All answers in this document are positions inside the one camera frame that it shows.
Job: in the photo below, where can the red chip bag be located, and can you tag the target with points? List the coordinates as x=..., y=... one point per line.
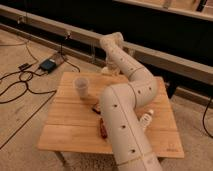
x=103, y=131

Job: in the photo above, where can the white sponge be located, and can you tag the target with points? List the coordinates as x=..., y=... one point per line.
x=105, y=71

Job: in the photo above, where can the clear plastic cup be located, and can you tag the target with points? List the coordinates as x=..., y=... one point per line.
x=81, y=85

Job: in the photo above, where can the red and black snack bar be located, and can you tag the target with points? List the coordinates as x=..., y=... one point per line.
x=96, y=108

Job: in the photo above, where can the metal table leg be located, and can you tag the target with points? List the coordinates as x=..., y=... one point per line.
x=61, y=158

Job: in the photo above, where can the white plastic bottle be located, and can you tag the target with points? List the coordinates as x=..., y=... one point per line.
x=146, y=119

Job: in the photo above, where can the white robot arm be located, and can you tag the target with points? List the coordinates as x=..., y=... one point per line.
x=130, y=145

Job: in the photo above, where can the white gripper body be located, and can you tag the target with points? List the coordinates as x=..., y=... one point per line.
x=112, y=67

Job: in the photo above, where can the blue power adapter box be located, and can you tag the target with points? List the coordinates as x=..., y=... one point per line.
x=47, y=65

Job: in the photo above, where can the wooden table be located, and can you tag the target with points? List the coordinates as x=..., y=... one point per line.
x=72, y=125

